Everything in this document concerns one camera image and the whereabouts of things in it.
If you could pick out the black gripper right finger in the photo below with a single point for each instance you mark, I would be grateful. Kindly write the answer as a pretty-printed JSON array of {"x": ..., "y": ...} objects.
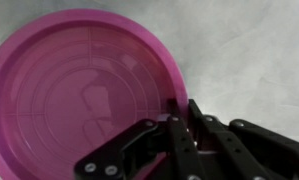
[{"x": 277, "y": 153}]

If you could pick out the pink plastic plate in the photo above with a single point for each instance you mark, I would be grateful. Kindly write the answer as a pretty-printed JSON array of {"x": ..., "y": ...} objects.
[{"x": 70, "y": 81}]

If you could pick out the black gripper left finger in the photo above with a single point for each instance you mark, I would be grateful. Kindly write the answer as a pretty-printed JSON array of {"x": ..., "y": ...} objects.
[{"x": 122, "y": 157}]

